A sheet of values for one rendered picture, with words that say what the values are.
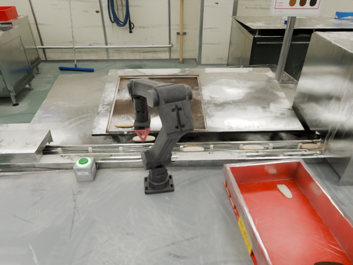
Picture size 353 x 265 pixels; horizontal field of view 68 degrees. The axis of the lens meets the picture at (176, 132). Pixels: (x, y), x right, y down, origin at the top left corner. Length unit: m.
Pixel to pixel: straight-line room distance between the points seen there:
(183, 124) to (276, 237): 0.52
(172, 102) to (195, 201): 0.49
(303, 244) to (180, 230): 0.40
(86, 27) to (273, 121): 4.02
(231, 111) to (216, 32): 3.21
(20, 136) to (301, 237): 1.22
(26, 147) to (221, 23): 3.76
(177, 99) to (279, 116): 0.88
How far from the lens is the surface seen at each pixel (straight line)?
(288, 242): 1.00
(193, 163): 1.16
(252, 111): 1.46
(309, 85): 1.45
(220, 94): 1.54
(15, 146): 1.33
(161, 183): 1.04
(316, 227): 1.08
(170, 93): 0.67
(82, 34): 5.01
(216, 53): 4.65
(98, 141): 1.38
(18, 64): 4.01
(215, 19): 4.51
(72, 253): 0.97
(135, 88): 0.99
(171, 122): 0.66
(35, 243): 1.04
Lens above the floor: 1.60
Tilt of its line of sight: 34 degrees down
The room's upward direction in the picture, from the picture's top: straight up
